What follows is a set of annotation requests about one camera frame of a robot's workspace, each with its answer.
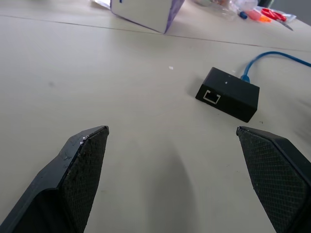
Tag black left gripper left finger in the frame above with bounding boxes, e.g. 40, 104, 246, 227
0, 125, 110, 233

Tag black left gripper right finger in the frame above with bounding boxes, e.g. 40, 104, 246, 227
236, 126, 311, 233

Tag black ethernet adapter box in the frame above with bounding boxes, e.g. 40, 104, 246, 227
195, 67, 260, 123

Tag clear plastic bag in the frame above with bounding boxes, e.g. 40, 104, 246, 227
193, 0, 297, 24

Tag white and purple carton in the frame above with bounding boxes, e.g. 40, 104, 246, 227
109, 0, 186, 34

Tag blue Ethernet cable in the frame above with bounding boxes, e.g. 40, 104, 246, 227
240, 51, 311, 83

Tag red handled scissors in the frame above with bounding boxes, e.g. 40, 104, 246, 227
261, 8, 294, 32

